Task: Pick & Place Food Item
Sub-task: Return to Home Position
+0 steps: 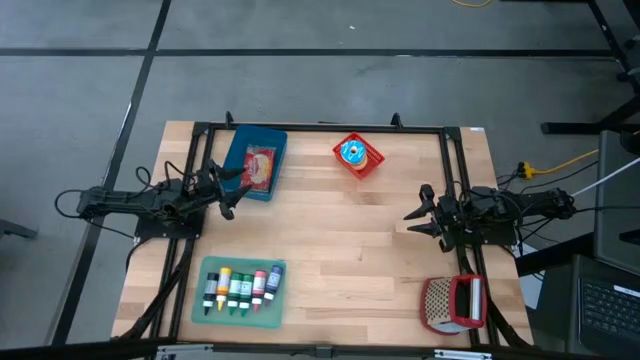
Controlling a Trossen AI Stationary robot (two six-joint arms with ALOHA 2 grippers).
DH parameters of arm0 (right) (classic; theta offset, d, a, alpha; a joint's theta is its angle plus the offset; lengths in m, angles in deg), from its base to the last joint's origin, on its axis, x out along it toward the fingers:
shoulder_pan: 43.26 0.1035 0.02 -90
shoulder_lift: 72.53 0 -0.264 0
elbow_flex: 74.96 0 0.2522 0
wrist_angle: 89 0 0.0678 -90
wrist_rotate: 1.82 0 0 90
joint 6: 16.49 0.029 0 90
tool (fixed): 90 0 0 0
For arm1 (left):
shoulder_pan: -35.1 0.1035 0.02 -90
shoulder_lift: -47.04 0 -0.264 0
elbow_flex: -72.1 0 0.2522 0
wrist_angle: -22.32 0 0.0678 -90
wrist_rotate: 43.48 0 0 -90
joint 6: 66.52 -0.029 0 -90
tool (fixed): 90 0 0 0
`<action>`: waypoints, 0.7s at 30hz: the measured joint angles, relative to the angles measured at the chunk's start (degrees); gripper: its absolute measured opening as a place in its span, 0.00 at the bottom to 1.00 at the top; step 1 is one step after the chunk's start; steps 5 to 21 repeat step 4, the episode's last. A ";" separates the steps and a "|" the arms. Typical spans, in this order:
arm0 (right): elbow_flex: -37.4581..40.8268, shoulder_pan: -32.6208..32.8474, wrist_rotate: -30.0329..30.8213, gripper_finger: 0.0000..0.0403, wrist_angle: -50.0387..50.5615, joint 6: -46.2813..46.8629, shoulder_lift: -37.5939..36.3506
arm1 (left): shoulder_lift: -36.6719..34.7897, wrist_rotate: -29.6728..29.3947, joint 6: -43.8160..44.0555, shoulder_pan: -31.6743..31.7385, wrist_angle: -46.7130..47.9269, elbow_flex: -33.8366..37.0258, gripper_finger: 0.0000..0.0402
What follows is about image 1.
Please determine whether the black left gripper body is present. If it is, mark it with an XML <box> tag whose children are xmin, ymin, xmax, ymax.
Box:
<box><xmin>191</xmin><ymin>168</ymin><xmax>227</xmax><ymax>207</ymax></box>

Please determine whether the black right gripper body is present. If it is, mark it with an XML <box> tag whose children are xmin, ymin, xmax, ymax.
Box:
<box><xmin>428</xmin><ymin>192</ymin><xmax>472</xmax><ymax>251</ymax></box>

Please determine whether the red snack bag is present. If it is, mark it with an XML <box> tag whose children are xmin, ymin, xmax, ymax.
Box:
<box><xmin>243</xmin><ymin>144</ymin><xmax>277</xmax><ymax>192</ymax></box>

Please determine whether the blue ribbon spool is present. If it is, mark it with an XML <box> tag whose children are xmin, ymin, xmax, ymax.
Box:
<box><xmin>339</xmin><ymin>139</ymin><xmax>369</xmax><ymax>167</ymax></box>

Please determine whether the green paint bottle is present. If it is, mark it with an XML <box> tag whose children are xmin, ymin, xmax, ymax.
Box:
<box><xmin>227</xmin><ymin>272</ymin><xmax>244</xmax><ymax>317</ymax></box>
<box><xmin>238</xmin><ymin>273</ymin><xmax>255</xmax><ymax>318</ymax></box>

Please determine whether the pink paint bottle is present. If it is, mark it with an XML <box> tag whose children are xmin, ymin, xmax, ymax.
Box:
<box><xmin>251</xmin><ymin>269</ymin><xmax>268</xmax><ymax>314</ymax></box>

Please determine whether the black paint bottle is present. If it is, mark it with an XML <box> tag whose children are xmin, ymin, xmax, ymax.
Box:
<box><xmin>201</xmin><ymin>272</ymin><xmax>221</xmax><ymax>317</ymax></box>

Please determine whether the purple paint bottle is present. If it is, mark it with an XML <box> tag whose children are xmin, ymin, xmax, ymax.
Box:
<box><xmin>262</xmin><ymin>264</ymin><xmax>285</xmax><ymax>308</ymax></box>

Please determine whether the blue plastic bin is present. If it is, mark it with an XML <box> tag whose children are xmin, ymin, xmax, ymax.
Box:
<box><xmin>221</xmin><ymin>124</ymin><xmax>289</xmax><ymax>203</ymax></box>

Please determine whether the red mesh basket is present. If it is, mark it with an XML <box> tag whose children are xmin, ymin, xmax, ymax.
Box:
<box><xmin>332</xmin><ymin>132</ymin><xmax>387</xmax><ymax>181</ymax></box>

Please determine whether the teal translucent plastic bin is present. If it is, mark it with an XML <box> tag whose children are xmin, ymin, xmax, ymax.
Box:
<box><xmin>191</xmin><ymin>256</ymin><xmax>288</xmax><ymax>330</ymax></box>

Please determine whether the black side table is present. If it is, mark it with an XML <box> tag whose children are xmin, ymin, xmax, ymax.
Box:
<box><xmin>515</xmin><ymin>232</ymin><xmax>640</xmax><ymax>360</ymax></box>

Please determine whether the black metal floor stand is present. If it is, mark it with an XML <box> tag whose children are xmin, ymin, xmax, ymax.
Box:
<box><xmin>540</xmin><ymin>0</ymin><xmax>640</xmax><ymax>135</ymax></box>

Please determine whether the gray equipment case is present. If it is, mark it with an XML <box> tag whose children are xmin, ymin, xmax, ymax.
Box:
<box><xmin>594</xmin><ymin>130</ymin><xmax>640</xmax><ymax>276</ymax></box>

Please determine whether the black laptop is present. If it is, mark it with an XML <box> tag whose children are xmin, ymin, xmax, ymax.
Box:
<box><xmin>577</xmin><ymin>276</ymin><xmax>640</xmax><ymax>346</ymax></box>

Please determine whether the gray chair base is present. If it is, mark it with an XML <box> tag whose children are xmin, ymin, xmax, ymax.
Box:
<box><xmin>0</xmin><ymin>202</ymin><xmax>39</xmax><ymax>241</ymax></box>

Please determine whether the black metal crossbar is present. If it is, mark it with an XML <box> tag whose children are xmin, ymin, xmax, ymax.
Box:
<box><xmin>0</xmin><ymin>337</ymin><xmax>640</xmax><ymax>360</ymax></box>

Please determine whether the red-handled metal box grater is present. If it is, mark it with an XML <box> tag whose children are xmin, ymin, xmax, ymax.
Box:
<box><xmin>419</xmin><ymin>273</ymin><xmax>488</xmax><ymax>336</ymax></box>

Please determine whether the yellow extension cable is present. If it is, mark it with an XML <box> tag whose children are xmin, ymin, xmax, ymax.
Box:
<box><xmin>518</xmin><ymin>148</ymin><xmax>600</xmax><ymax>181</ymax></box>

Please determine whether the black metal table frame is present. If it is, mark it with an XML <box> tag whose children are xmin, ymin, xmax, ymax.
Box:
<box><xmin>119</xmin><ymin>112</ymin><xmax>534</xmax><ymax>351</ymax></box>

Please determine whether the silver metal bracket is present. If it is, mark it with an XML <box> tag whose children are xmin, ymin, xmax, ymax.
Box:
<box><xmin>433</xmin><ymin>349</ymin><xmax>494</xmax><ymax>360</ymax></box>
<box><xmin>154</xmin><ymin>344</ymin><xmax>216</xmax><ymax>360</ymax></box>

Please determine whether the white cable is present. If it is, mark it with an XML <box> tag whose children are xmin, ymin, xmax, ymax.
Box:
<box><xmin>572</xmin><ymin>158</ymin><xmax>640</xmax><ymax>198</ymax></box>

